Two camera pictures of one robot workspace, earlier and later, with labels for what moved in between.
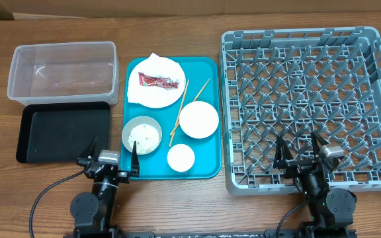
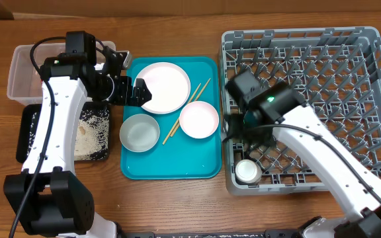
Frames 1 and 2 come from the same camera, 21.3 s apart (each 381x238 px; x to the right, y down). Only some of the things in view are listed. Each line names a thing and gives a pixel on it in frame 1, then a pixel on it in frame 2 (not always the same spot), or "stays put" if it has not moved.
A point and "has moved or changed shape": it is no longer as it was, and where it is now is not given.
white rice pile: (146, 137) → (92, 134)
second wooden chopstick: (194, 100) stays put
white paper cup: (180, 157) → (248, 171)
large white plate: (157, 82) has moved or changed shape
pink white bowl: (199, 119) stays put
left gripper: (85, 158) → (126, 96)
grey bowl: (145, 131) stays put
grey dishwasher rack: (294, 82) stays put
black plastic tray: (61, 132) stays put
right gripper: (301, 165) → (235, 129)
